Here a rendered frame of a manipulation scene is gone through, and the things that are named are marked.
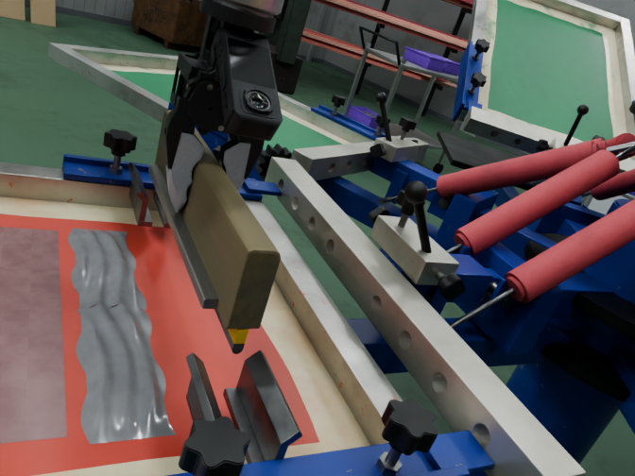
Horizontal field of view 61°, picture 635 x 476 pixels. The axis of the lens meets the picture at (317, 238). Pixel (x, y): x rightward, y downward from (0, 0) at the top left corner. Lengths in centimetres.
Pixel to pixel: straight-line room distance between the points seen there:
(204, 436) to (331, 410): 23
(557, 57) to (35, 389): 187
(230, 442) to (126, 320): 27
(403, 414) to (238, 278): 17
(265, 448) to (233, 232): 18
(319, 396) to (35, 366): 28
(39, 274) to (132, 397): 22
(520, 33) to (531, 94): 31
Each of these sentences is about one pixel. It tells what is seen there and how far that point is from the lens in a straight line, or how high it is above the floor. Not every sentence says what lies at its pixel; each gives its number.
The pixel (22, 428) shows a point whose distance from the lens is 51.
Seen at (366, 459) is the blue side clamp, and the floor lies 100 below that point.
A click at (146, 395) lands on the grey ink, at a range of 53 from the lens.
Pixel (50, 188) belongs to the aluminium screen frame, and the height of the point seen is 97.
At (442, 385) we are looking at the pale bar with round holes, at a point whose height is 101.
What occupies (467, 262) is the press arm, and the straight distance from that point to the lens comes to 83.
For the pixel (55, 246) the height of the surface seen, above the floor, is 96.
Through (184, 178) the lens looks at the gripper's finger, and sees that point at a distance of 56.
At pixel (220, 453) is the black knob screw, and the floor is 106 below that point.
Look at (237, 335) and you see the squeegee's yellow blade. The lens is 45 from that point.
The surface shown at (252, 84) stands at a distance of 48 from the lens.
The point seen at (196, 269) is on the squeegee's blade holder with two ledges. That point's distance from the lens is 50.
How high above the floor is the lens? 133
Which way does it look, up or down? 24 degrees down
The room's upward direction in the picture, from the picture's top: 19 degrees clockwise
